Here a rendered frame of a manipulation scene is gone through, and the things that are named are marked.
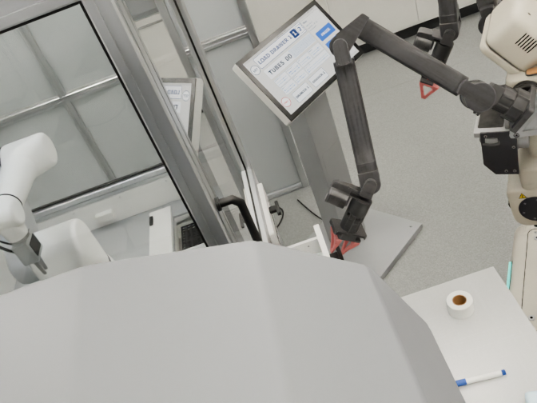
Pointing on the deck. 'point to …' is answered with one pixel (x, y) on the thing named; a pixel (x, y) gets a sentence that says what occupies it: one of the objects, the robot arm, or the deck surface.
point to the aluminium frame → (153, 104)
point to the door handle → (240, 213)
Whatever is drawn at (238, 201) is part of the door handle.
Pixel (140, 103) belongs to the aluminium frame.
